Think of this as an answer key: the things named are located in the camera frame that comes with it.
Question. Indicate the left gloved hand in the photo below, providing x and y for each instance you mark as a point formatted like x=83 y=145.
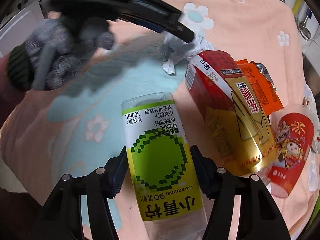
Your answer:
x=58 y=49

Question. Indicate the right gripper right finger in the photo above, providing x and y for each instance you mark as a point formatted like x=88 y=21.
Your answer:
x=259 y=218

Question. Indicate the peach floral towel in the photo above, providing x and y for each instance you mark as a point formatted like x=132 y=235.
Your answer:
x=78 y=127

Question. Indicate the red printed plastic cup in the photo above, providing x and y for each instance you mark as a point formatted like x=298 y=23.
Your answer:
x=294 y=128

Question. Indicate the red gold tea bottle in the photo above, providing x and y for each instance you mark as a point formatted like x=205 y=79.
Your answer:
x=238 y=126

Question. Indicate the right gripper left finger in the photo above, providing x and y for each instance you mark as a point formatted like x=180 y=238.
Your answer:
x=61 y=214

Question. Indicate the green label juice bottle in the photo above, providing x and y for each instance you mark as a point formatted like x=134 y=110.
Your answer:
x=162 y=171

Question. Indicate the orange foil wrapper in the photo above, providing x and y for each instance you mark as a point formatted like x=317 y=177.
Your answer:
x=262 y=88

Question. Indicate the silver foil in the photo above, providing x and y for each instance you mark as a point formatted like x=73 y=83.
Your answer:
x=175 y=50

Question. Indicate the white board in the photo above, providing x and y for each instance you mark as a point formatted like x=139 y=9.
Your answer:
x=17 y=30

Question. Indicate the left forearm maroon sleeve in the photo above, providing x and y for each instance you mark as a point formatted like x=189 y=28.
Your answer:
x=17 y=75

